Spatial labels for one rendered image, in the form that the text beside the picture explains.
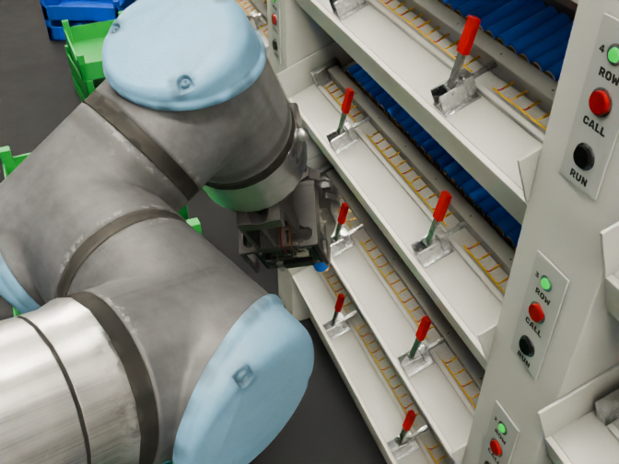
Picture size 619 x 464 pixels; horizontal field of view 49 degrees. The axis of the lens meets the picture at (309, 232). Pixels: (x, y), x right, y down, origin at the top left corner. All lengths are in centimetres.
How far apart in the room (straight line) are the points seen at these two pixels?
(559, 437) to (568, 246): 20
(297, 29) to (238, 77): 71
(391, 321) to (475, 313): 27
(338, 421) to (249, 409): 100
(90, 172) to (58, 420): 17
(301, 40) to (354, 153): 23
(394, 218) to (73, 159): 54
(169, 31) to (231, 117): 6
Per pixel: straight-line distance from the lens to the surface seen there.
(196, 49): 41
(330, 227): 70
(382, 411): 116
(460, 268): 80
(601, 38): 50
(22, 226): 41
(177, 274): 34
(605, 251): 52
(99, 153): 41
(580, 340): 59
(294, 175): 51
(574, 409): 67
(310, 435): 131
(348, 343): 124
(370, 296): 104
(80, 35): 243
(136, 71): 41
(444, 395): 93
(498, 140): 65
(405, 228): 86
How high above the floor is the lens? 108
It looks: 39 degrees down
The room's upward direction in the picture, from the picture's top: straight up
